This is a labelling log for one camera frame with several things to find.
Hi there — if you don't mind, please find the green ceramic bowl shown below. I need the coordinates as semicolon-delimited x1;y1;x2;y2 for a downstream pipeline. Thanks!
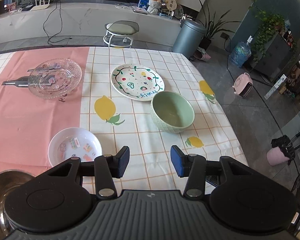
150;91;195;134

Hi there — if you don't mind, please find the blue steel bowl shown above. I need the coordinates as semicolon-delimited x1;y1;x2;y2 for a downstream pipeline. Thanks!
0;170;34;239

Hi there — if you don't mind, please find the small white printed plate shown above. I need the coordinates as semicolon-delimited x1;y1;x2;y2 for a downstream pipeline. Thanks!
47;127;102;166

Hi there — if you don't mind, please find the lemon checked tablecloth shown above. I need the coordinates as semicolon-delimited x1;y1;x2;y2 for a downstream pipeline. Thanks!
0;47;246;191

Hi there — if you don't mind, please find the pink waste basket black bag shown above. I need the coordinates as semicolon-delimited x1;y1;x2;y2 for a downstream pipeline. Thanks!
266;135;295;166

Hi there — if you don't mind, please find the white fruit-pattern plate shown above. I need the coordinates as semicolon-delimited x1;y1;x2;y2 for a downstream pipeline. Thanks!
110;64;165;102

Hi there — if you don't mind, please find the pink restaurant placemat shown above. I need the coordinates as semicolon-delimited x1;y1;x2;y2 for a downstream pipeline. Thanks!
0;47;90;175

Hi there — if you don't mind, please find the pink small heater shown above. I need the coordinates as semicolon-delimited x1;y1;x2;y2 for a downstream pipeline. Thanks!
232;73;253;98

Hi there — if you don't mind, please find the clear glass plate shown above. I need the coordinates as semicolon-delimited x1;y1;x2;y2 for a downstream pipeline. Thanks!
28;59;82;99

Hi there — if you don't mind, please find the blue water jug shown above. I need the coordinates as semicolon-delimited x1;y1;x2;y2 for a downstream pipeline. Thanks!
229;36;253;68

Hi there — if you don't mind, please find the grey cylindrical trash bin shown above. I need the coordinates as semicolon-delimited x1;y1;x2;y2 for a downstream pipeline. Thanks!
172;19;206;59

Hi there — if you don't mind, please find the round stool on wheels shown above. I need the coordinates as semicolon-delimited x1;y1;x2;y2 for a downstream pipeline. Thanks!
103;20;140;48

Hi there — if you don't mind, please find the green potted snake plant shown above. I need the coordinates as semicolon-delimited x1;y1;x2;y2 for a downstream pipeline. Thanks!
199;0;240;50

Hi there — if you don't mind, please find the hanging ivy plant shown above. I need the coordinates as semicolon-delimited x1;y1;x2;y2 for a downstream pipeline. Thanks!
234;0;295;63

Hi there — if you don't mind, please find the teddy bear in basket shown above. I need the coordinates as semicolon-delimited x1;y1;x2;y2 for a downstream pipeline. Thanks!
147;0;163;15

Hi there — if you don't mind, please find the white wifi router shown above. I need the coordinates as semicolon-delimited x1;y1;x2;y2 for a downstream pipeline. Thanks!
30;0;51;11

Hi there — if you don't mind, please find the black power cable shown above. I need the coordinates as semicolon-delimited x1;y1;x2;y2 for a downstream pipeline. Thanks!
42;0;73;45

